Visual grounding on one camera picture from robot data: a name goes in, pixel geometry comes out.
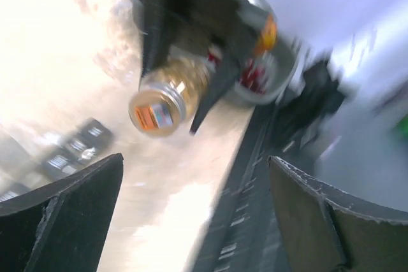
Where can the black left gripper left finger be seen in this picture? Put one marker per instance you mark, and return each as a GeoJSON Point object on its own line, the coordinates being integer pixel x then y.
{"type": "Point", "coordinates": [62, 226]}

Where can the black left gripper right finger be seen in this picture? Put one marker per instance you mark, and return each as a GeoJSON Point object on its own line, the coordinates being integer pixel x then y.
{"type": "Point", "coordinates": [326, 229]}

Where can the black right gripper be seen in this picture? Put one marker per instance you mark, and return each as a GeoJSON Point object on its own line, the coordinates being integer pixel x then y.
{"type": "Point", "coordinates": [197, 24]}

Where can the grey weekly pill organizer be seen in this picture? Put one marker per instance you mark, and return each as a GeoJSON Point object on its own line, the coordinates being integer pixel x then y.
{"type": "Point", "coordinates": [59, 157]}

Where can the grey fruit tray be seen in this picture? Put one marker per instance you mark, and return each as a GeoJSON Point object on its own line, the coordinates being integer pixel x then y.
{"type": "Point", "coordinates": [260, 28]}

